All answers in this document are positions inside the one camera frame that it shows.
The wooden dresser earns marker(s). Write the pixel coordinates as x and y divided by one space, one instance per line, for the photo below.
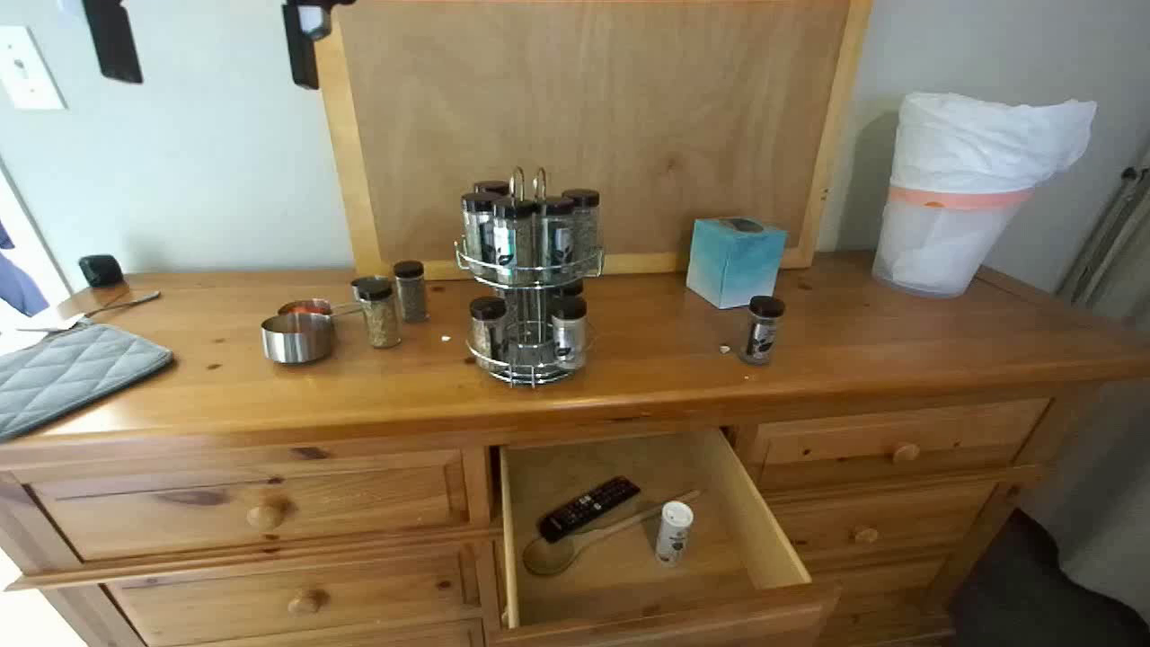
357 500

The grey quilted pot holder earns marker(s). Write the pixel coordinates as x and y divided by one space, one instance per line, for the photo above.
71 372

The open wooden drawer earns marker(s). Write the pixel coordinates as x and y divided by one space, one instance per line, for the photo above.
740 583

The silver spice rack stand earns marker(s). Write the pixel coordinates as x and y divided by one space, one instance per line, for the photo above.
532 255

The spice jar with green herbs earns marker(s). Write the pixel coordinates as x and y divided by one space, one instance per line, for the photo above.
380 307

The copper measuring cup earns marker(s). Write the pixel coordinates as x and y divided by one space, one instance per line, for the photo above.
306 307

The white light switch plate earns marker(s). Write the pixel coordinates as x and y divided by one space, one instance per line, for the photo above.
23 74

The silver metal measuring cup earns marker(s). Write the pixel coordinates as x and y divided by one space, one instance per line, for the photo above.
295 340

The blue tissue box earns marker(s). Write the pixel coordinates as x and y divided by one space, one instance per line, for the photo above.
736 261

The small black box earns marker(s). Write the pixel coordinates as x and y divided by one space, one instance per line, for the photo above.
102 270

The white pill bottle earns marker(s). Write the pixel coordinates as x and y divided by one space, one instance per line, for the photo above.
672 528

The spice jar behind left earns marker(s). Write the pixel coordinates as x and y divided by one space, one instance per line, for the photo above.
412 288

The black remote control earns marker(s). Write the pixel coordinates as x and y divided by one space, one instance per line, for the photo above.
585 509

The black lid spice jar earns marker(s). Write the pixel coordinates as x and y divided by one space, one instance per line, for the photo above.
763 330

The large plywood board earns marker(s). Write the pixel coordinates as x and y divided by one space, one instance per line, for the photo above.
672 108

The white lined trash bin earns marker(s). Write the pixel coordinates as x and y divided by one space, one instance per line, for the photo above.
961 173

